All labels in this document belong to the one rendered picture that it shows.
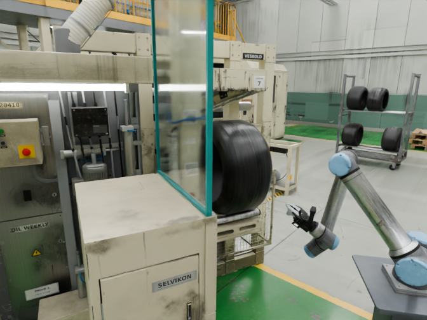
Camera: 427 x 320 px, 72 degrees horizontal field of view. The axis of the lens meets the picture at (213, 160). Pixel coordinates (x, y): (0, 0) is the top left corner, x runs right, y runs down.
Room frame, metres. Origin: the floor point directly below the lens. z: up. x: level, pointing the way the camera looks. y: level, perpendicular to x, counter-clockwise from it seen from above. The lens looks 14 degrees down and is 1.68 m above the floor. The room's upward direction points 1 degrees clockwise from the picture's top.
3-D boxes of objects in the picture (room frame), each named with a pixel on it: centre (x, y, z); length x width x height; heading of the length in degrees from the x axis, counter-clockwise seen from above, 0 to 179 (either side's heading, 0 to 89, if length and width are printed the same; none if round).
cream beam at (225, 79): (2.10, -0.05, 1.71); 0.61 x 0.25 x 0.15; 117
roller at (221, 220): (1.66, -0.14, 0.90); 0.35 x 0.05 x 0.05; 117
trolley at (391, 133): (6.42, -3.46, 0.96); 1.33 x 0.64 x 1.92; 47
